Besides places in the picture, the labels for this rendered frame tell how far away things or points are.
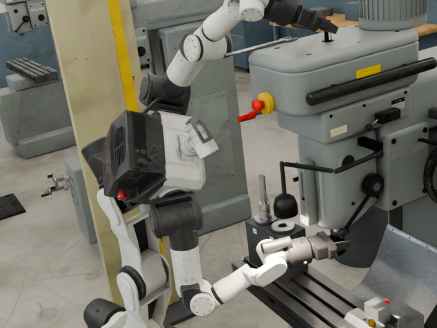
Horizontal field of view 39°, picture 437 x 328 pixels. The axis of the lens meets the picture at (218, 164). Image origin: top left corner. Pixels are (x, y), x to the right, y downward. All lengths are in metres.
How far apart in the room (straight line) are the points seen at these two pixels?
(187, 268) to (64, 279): 2.72
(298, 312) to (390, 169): 0.63
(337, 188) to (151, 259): 0.82
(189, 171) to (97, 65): 1.51
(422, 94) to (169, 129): 0.78
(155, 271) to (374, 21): 1.19
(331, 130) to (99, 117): 1.88
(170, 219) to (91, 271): 2.78
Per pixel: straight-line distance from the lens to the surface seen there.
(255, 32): 9.26
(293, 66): 1.64
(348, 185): 1.88
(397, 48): 1.85
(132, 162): 1.85
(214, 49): 1.85
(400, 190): 2.01
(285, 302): 2.31
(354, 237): 4.12
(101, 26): 3.33
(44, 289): 4.55
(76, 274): 4.62
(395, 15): 1.90
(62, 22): 3.27
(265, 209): 2.42
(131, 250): 2.33
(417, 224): 2.35
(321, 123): 1.74
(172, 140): 1.95
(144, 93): 2.05
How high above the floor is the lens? 2.27
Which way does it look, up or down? 22 degrees down
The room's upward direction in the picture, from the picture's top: 7 degrees counter-clockwise
